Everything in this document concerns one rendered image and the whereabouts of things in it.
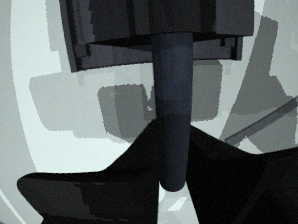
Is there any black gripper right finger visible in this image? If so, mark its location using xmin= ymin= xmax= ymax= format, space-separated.
xmin=185 ymin=125 xmax=298 ymax=224

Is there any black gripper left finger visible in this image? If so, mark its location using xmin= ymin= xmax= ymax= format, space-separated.
xmin=16 ymin=119 xmax=160 ymax=224

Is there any dark blue cylinder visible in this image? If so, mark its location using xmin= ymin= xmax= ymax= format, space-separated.
xmin=150 ymin=32 xmax=194 ymax=192

